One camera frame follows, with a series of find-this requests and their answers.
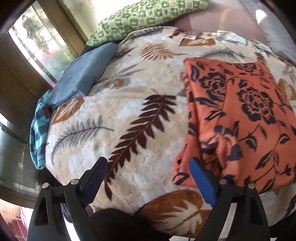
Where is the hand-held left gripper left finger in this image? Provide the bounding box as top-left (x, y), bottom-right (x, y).
top-left (26, 157), bottom-right (109, 241)

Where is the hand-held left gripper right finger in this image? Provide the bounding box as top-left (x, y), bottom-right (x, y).
top-left (189, 157), bottom-right (270, 241)

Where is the orange black floral garment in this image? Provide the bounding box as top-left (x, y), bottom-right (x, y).
top-left (172, 57), bottom-right (296, 194)

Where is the teal striped garment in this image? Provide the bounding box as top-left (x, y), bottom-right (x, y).
top-left (30, 90), bottom-right (53, 170)

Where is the beige leaf print blanket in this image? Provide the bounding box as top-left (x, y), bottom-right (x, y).
top-left (44, 26), bottom-right (296, 239)

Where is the blue grey pillow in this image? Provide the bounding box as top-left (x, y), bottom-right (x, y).
top-left (49, 42), bottom-right (119, 110)

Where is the mint green cloth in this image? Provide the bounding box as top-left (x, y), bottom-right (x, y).
top-left (225, 34), bottom-right (247, 46)

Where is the small grey cloth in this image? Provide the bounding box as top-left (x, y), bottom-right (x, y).
top-left (253, 39), bottom-right (272, 52)

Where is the white cloth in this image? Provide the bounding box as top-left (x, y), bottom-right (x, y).
top-left (211, 31), bottom-right (229, 39)

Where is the pink bed sheet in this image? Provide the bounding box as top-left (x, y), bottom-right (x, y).
top-left (172, 0), bottom-right (269, 44)

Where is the grey quilt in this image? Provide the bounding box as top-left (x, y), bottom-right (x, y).
top-left (240, 0), bottom-right (296, 58)

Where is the green checked pillow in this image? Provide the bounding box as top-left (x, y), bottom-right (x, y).
top-left (86, 0), bottom-right (208, 46)

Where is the window with wooden frame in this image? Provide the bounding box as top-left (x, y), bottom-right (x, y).
top-left (8, 0), bottom-right (87, 82)

